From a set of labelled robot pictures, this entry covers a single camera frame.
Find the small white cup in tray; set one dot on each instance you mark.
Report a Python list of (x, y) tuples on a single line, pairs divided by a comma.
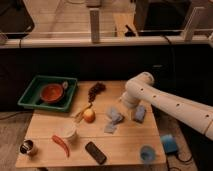
[(65, 85)]

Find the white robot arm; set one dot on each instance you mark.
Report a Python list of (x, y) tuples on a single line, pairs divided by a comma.
[(196, 115)]

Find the blue tape roll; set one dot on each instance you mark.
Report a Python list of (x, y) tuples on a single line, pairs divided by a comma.
[(169, 144)]

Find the dark grape bunch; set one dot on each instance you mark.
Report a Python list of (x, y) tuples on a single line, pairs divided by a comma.
[(94, 90)]

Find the light blue towel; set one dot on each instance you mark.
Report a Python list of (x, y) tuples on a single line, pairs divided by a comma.
[(116, 118)]

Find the yellow banana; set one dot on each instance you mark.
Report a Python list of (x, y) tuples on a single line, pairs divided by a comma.
[(79, 116)]

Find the black remote control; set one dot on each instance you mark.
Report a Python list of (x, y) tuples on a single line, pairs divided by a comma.
[(95, 153)]

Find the orange apple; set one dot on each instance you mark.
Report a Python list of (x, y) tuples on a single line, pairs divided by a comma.
[(89, 115)]

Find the red bowl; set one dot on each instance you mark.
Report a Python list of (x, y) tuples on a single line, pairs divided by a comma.
[(51, 93)]

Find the red chili pepper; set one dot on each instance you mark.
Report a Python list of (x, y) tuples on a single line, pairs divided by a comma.
[(62, 144)]

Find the green plastic tray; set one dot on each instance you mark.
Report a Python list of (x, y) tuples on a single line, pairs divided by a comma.
[(30, 99)]

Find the metal cup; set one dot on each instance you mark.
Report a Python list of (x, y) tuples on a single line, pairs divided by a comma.
[(28, 148)]

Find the blue plastic cup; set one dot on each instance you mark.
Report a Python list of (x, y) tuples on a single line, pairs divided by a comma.
[(147, 154)]

